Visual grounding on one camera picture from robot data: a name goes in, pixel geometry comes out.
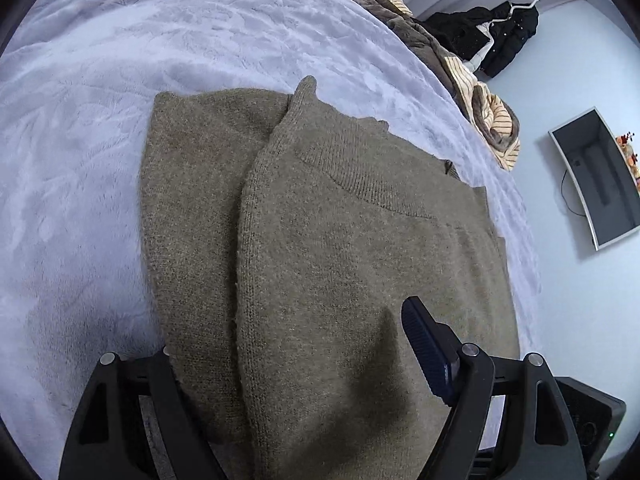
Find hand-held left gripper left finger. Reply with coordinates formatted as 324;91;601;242
59;350;226;480

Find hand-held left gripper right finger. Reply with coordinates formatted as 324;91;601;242
401;296;588;480

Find olive brown knit sweater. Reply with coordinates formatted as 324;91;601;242
140;75;521;480

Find brown striped fleece robe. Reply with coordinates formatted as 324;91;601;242
334;0;522;172

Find black puffer jacket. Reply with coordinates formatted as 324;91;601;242
425;2;540;79

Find lavender fleece blanket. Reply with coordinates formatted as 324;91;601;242
0;0;543;480

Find black monitor cable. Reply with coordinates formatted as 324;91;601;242
560;167;587;217

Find curved wall monitor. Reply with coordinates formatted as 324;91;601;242
548;106;640;251

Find orange wall decoration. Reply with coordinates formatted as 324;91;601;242
616;131;640;181

